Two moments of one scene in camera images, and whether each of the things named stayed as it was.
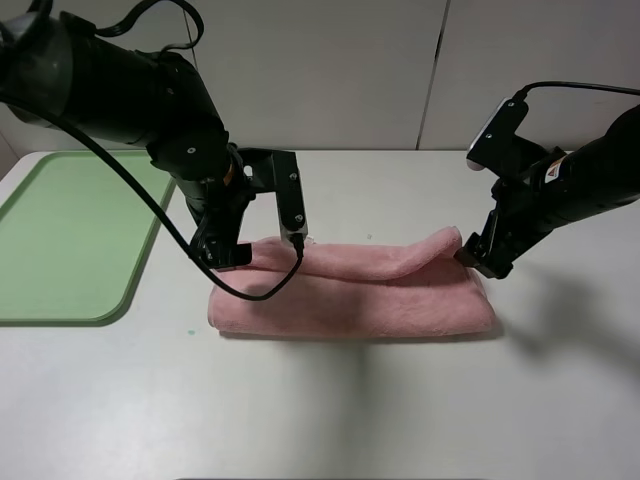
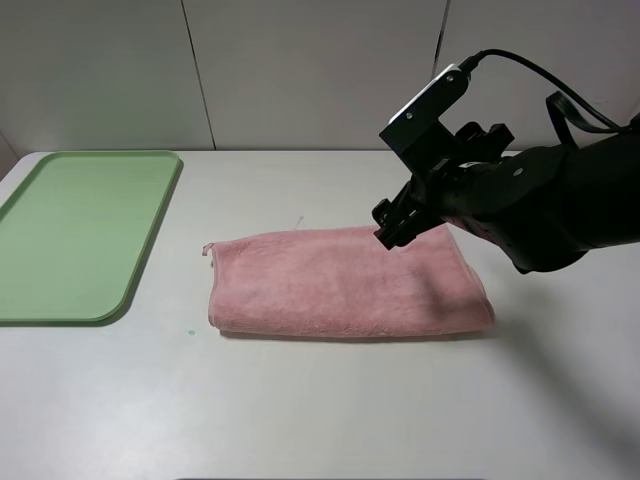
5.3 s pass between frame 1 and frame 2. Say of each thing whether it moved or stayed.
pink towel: stayed
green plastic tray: stayed
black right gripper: moved
